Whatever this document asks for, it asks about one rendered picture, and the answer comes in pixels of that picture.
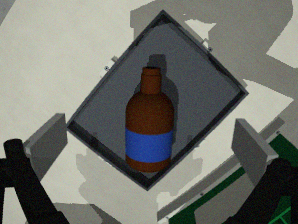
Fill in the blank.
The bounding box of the brown bottle with blue label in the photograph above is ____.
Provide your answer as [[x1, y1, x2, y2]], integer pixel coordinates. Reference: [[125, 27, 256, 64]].
[[125, 67, 174, 173]]

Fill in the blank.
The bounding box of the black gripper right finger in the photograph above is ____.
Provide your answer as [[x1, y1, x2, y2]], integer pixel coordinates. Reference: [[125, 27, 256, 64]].
[[223, 118, 298, 224]]

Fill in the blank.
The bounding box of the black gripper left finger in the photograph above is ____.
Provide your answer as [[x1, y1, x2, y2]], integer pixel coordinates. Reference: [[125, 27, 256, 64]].
[[0, 113, 70, 224]]

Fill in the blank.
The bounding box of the green crate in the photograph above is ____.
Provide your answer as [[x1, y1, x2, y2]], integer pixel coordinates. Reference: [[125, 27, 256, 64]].
[[168, 134, 298, 224]]

